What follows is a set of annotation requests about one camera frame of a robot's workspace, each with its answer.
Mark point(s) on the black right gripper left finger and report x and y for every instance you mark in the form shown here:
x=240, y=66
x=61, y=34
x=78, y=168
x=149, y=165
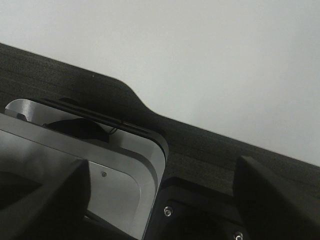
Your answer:
x=50, y=211

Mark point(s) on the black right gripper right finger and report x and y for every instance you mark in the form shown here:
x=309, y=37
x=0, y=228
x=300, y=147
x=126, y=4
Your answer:
x=270, y=207

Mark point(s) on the silver robot base housing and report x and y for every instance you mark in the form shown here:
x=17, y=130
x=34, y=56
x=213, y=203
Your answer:
x=39, y=138

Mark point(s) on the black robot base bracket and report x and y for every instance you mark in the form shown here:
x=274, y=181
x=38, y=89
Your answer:
x=184, y=210

